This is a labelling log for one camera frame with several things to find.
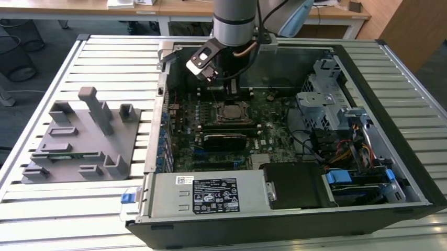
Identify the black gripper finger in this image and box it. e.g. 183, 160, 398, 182
226, 78, 242, 102

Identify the silver CPU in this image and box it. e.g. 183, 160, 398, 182
223, 104, 250, 119

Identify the metal socket cover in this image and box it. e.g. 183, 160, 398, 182
215, 101, 255, 124

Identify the CPU socket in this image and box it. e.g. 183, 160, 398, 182
214, 100, 255, 126

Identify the black RAM slot bank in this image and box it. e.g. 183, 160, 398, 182
201, 124, 263, 138
197, 87, 255, 101

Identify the green motherboard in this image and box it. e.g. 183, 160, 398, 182
161, 88, 298, 174

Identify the black graphics card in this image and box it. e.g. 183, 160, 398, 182
202, 133, 249, 153

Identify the silver drive cage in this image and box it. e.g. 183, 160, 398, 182
295, 59, 354, 131

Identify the silver chipset heatsink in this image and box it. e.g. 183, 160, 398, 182
251, 154, 273, 168

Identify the black expansion slot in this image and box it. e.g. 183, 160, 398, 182
191, 161, 242, 169

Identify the large white box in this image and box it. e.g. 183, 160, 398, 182
107, 0, 137, 10

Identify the grey parts rack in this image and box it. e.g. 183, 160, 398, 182
21, 86, 143, 185

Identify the black plastic fan shroud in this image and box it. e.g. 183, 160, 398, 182
262, 162, 337, 210

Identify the blue disk carrier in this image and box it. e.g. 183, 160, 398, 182
325, 169, 353, 188

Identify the silver power supply unit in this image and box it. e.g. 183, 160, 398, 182
138, 169, 273, 219

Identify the wooden cabinet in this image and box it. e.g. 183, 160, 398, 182
355, 0, 447, 75

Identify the black PC case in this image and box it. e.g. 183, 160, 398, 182
125, 39, 447, 250

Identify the green RAM stick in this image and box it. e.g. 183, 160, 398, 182
47, 153, 87, 160

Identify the black waste bin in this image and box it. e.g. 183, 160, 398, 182
0, 33, 39, 83
0, 18, 47, 52

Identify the silver disk bay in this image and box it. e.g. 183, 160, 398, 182
323, 167, 410, 209

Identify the copper coloured hose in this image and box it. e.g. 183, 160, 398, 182
233, 41, 259, 57

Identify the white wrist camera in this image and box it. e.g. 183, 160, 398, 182
186, 39, 225, 82

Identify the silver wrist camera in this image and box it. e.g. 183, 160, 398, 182
257, 32, 279, 52

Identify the silver case bracket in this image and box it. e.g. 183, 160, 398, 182
157, 41, 175, 73

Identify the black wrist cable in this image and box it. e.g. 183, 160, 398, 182
223, 0, 293, 81

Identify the black wire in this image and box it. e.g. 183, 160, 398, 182
286, 100, 327, 164

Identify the coloured wire bundle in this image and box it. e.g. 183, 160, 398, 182
323, 138, 377, 169

